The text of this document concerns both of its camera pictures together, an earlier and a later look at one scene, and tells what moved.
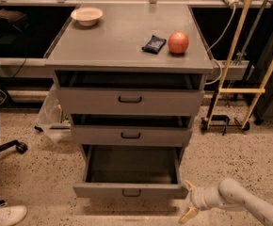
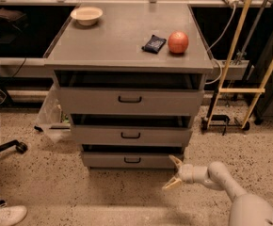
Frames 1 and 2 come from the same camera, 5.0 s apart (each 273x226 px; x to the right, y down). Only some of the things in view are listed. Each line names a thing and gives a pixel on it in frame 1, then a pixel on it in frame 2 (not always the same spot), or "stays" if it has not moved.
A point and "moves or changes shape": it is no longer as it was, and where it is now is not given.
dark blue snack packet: x=154 y=44 stays
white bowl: x=87 y=16 stays
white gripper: x=200 y=197 → x=185 y=172
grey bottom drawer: x=131 y=171 moves or changes shape
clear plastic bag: x=52 y=122 stays
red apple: x=178 y=42 stays
